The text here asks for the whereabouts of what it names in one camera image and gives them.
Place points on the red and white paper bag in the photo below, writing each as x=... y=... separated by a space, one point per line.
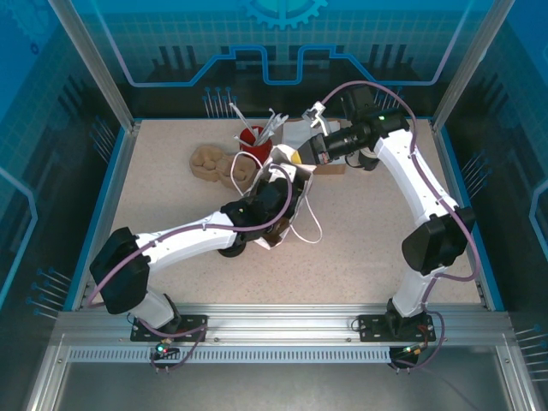
x=278 y=162

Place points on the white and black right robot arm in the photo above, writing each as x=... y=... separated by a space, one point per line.
x=411 y=171

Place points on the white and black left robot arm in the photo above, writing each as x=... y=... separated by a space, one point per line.
x=184 y=240

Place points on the white paper napkin stack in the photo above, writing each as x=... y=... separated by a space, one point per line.
x=293 y=135

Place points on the stack of white napkins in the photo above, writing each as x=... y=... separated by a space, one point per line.
x=334 y=170

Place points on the red plastic cup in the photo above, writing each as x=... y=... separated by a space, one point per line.
x=261 y=147

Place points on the white wrapped straw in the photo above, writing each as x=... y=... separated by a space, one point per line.
x=271 y=126
x=241 y=118
x=266 y=124
x=276 y=126
x=236 y=138

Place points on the black cup lid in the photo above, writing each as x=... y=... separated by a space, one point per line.
x=233 y=251

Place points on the blue table edge strip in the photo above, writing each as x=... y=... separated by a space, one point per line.
x=113 y=171
x=453 y=171

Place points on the small green-lit circuit board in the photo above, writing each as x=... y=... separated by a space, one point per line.
x=406 y=350
x=162 y=349

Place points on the grey metal base tray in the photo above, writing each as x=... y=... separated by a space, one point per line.
x=257 y=389

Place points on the aluminium mounting rail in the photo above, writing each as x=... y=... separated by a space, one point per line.
x=278 y=325

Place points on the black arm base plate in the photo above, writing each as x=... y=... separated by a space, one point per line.
x=192 y=331
x=367 y=329

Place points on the aluminium frame post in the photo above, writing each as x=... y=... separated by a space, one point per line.
x=471 y=64
x=99 y=64

